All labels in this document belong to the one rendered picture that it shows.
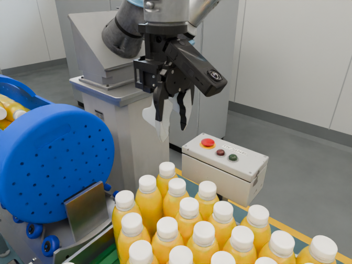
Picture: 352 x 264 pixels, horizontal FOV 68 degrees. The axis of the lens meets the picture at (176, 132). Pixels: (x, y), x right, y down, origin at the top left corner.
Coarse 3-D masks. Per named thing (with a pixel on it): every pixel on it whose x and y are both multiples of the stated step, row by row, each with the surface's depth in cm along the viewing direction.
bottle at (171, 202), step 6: (168, 192) 59; (186, 192) 60; (168, 198) 59; (174, 198) 59; (180, 198) 59; (168, 204) 59; (174, 204) 58; (168, 210) 59; (174, 210) 59; (168, 216) 60; (174, 216) 59
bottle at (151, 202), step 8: (144, 192) 59; (152, 192) 60; (160, 192) 62; (136, 200) 61; (144, 200) 59; (152, 200) 60; (160, 200) 61; (144, 208) 60; (152, 208) 60; (160, 208) 62; (144, 216) 61; (152, 216) 61; (160, 216) 63; (144, 224) 62; (152, 224) 62; (152, 232) 64
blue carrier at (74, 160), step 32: (32, 96) 90; (32, 128) 53; (64, 128) 58; (96, 128) 65; (0, 160) 51; (32, 160) 54; (64, 160) 60; (96, 160) 68; (0, 192) 52; (32, 192) 57; (64, 192) 63
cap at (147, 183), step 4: (144, 176) 61; (148, 176) 61; (152, 176) 61; (140, 180) 60; (144, 180) 60; (148, 180) 60; (152, 180) 60; (140, 184) 59; (144, 184) 58; (148, 184) 58; (152, 184) 59; (140, 188) 60; (144, 188) 59; (148, 188) 59; (152, 188) 59
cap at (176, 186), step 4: (172, 180) 60; (176, 180) 60; (180, 180) 60; (172, 184) 58; (176, 184) 58; (180, 184) 58; (184, 184) 58; (172, 188) 58; (176, 188) 57; (180, 188) 57; (184, 188) 58; (172, 192) 58; (176, 192) 58; (180, 192) 58
